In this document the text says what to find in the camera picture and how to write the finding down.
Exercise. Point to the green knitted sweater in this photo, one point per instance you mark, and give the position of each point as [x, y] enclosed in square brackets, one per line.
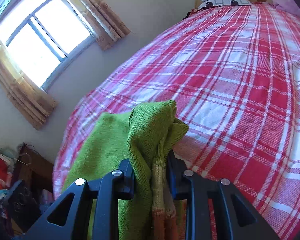
[144, 136]

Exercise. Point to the aluminium framed window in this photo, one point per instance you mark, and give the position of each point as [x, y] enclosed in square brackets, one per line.
[42, 37]

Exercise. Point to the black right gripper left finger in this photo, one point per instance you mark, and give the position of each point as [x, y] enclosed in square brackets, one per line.
[87, 208]

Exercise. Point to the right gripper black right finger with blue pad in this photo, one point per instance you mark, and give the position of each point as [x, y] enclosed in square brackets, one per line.
[214, 206]

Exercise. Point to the pink floral pillow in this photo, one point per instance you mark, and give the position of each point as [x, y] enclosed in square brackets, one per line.
[287, 5]

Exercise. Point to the dark wooden side cabinet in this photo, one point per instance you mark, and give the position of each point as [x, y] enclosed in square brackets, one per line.
[20, 207]

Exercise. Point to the red packages clutter pile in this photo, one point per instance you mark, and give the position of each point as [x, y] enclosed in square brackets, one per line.
[7, 162]

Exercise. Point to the right beige window curtain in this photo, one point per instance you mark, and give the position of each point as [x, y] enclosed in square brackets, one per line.
[102, 22]

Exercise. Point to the red white plaid bedsheet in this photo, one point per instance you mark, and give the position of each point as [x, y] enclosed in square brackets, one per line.
[234, 73]

